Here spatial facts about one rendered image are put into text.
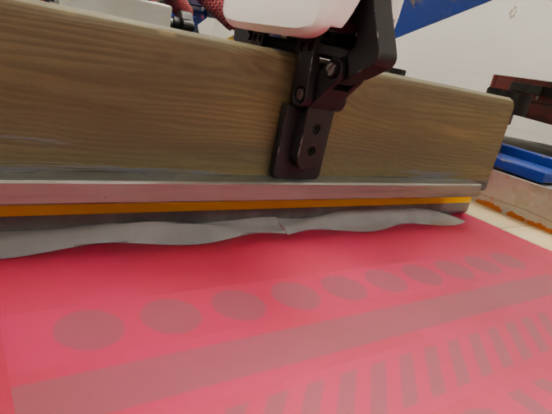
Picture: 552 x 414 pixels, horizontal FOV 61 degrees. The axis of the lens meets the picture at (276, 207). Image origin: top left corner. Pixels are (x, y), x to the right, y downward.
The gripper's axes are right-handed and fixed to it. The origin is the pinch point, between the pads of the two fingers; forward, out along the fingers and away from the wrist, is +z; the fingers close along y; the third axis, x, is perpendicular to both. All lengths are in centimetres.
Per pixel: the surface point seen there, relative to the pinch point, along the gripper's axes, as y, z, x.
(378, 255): 5.4, 5.5, 4.6
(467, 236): 4.2, 5.4, 15.3
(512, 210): 1.4, 4.7, 25.9
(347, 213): 0.9, 4.8, 6.0
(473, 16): -136, -41, 200
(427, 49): -159, -23, 200
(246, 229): 1.4, 5.3, -2.1
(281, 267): 5.4, 5.6, -2.3
